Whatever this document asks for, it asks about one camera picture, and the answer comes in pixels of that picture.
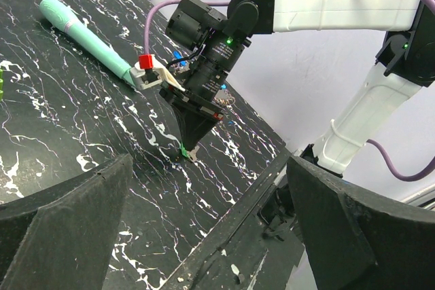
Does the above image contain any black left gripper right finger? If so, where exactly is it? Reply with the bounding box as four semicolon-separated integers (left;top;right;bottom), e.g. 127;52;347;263
287;156;434;289

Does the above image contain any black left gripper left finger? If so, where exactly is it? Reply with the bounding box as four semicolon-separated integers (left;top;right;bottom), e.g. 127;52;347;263
1;154;133;289

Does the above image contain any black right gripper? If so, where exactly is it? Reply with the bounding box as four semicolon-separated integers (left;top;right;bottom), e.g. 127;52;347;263
158;65;228;149

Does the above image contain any green tagged key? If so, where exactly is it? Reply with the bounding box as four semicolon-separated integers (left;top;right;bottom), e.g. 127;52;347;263
180;144;200;162

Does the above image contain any blue tagged key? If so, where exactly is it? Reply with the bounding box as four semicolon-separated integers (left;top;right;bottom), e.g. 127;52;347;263
173;50;187;67

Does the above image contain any green owl toy block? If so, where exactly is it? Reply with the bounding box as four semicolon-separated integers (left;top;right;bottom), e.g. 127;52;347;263
0;69;4;101

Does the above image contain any aluminium rail frame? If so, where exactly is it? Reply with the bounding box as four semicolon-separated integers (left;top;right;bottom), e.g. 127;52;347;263
402;188;434;208

